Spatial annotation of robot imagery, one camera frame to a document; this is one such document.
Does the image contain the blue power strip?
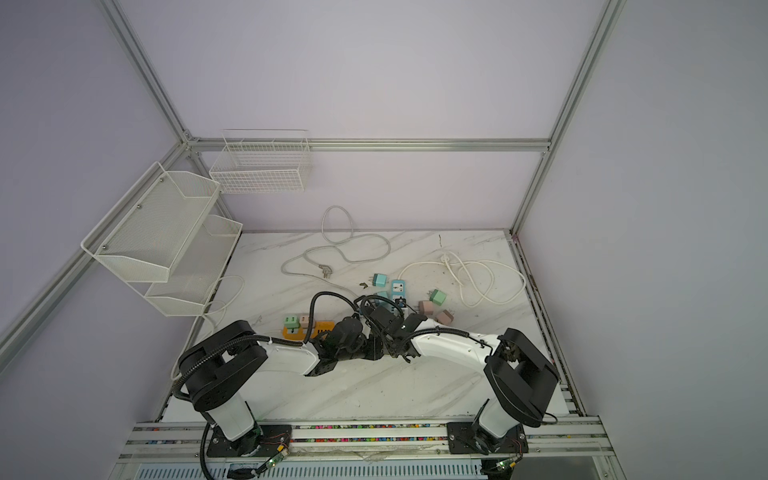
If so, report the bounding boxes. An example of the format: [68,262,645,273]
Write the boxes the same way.
[390,279,407,308]

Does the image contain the teal adapter black strip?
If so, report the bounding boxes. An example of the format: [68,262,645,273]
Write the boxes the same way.
[372,273,388,288]

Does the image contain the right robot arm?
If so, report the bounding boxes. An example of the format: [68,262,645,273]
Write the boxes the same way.
[355,295,560,455]

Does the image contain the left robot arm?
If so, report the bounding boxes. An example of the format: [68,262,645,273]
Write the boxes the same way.
[171,291,386,457]

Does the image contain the orange power strip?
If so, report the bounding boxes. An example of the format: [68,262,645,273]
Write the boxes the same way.
[282,319,337,343]

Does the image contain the white mesh lower shelf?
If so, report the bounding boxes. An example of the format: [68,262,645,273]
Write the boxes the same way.
[144,215,242,317]

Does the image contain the white mesh shelf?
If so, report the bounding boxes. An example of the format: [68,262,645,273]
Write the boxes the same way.
[81,162,221,283]
[144,215,242,317]

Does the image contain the white mesh upper shelf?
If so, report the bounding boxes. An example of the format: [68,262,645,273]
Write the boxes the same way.
[81,162,221,283]

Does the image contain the white wire basket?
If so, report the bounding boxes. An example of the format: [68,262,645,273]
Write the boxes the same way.
[209,129,312,194]

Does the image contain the aluminium front rail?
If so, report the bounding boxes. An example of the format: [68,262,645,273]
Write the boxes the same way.
[117,416,616,464]

